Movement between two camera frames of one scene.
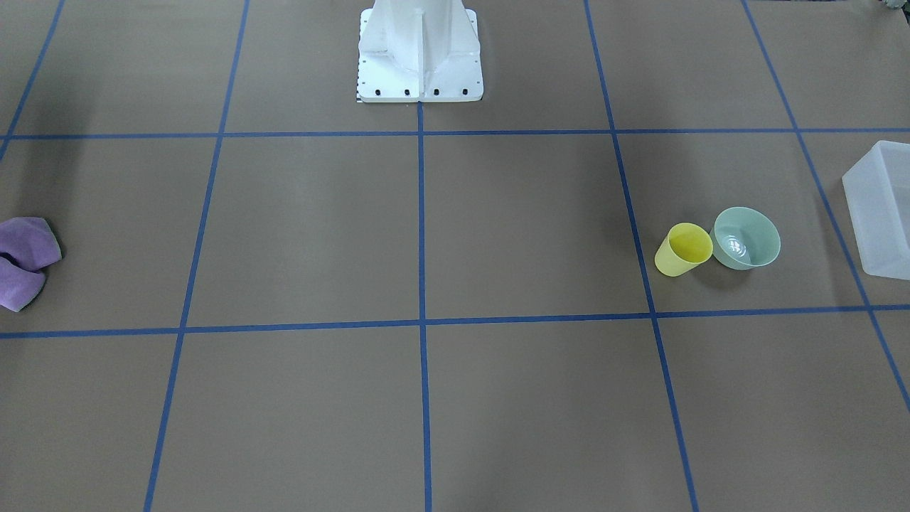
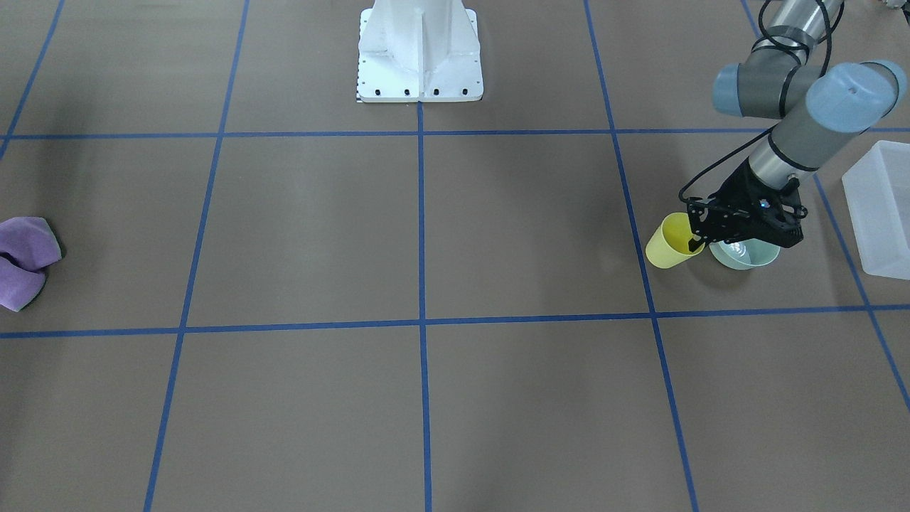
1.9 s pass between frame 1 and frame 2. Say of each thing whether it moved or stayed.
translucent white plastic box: stayed
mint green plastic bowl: stayed
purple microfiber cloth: stayed
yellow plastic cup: moved
